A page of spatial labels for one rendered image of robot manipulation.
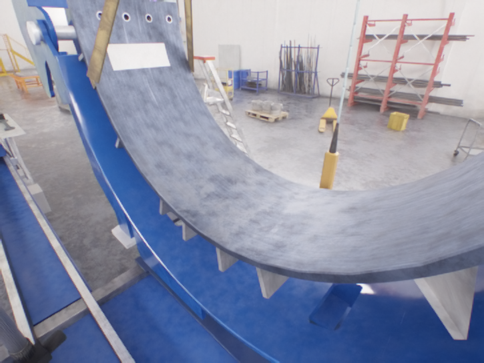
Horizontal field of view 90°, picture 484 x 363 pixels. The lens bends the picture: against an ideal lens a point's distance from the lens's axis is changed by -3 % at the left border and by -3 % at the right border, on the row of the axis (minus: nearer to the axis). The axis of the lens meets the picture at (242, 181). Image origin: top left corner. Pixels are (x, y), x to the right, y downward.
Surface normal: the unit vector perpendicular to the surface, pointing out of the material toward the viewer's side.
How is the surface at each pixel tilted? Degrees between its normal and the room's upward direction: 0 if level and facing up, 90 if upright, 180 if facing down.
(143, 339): 0
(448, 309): 42
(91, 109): 69
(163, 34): 75
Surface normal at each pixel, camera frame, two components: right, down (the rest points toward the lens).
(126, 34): 0.70, 0.10
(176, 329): 0.00, -0.88
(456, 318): 0.48, -0.43
